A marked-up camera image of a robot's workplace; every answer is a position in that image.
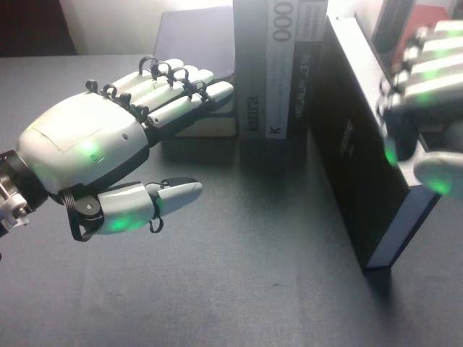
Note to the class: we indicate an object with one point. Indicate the grey table cloth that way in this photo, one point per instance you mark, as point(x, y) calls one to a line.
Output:
point(217, 289)

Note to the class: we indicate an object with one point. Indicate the lilac grey book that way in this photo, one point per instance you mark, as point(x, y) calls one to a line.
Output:
point(195, 39)

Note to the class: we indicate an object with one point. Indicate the white-spined book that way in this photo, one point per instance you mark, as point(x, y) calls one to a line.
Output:
point(282, 72)

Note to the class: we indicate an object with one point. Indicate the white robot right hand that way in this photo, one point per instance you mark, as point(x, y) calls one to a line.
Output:
point(434, 72)

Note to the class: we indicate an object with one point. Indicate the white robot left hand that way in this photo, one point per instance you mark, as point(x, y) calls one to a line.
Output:
point(79, 137)

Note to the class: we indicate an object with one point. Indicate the red book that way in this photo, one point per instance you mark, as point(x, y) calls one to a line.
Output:
point(423, 21)

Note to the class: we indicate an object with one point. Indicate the grey-spined book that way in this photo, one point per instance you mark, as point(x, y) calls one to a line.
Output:
point(249, 72)

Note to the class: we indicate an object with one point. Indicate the black-spined book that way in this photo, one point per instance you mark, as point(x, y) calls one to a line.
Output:
point(307, 79)

